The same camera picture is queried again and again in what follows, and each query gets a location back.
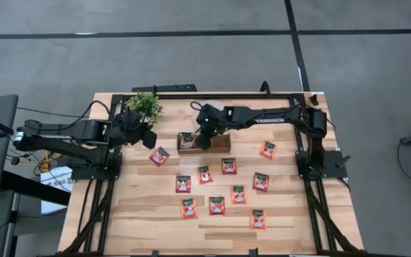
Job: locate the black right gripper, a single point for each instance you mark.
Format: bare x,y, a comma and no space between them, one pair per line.
215,125

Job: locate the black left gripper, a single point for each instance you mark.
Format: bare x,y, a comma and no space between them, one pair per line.
123,135

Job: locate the red tea bag packet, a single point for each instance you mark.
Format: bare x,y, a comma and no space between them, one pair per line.
260,181
216,205
159,156
229,166
183,183

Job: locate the wooden three-compartment organiser box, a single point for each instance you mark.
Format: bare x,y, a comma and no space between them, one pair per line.
223,144

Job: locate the orange tea bag packet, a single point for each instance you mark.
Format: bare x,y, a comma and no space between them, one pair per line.
258,218
204,174
268,149
238,194
188,208

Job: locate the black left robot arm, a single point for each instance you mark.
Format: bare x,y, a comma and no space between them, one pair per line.
84,130

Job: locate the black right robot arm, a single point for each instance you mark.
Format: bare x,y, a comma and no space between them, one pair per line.
273,119

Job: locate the green potted plant white pot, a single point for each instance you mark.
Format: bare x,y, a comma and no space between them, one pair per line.
145,103

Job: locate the black flat bar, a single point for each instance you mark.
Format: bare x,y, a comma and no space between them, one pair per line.
170,88

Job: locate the white cardboard box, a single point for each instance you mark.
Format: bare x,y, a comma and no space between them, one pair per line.
57,178

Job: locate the black desk beam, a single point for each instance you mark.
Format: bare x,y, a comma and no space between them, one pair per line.
34,187

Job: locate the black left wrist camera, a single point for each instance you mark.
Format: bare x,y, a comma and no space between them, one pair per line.
136,119

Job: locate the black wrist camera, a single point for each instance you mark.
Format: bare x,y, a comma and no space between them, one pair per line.
136,119
201,116

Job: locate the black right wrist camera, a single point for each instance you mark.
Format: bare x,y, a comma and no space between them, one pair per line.
201,116

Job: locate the small dark bracket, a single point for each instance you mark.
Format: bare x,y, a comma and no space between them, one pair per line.
313,100

